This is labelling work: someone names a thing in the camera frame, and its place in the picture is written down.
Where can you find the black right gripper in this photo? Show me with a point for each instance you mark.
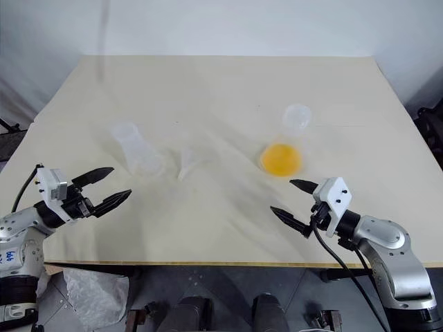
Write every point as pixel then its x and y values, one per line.
pixel 320 216

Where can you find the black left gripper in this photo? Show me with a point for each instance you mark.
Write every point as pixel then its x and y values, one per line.
pixel 78 205

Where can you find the large clear plastic bottle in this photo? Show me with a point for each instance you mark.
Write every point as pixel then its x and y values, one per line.
pixel 280 159

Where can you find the clear plastic measuring cylinder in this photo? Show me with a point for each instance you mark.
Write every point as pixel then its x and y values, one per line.
pixel 138 152

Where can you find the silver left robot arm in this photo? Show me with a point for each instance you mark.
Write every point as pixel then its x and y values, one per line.
pixel 20 228

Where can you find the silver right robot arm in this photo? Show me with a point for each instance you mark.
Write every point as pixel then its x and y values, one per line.
pixel 391 235

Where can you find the clear plastic funnel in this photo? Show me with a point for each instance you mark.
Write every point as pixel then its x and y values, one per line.
pixel 187 160

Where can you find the black stand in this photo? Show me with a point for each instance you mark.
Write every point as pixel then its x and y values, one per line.
pixel 12 145

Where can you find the crumpled clear plastic bag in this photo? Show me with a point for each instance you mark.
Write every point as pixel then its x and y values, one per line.
pixel 93 297

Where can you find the dark rounded shape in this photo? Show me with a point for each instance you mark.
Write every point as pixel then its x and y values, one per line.
pixel 192 313
pixel 270 313

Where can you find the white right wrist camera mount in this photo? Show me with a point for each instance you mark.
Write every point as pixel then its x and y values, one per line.
pixel 334 197

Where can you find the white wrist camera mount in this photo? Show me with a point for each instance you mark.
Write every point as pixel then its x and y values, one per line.
pixel 46 183
pixel 334 197

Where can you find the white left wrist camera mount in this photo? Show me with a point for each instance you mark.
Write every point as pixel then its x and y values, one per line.
pixel 46 183

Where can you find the black table frame bar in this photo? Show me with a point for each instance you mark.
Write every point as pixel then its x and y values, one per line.
pixel 332 275

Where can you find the rusty metal bracket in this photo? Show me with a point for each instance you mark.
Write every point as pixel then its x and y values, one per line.
pixel 140 316
pixel 327 318

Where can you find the black machine frame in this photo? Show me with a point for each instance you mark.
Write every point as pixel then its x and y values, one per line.
pixel 431 131

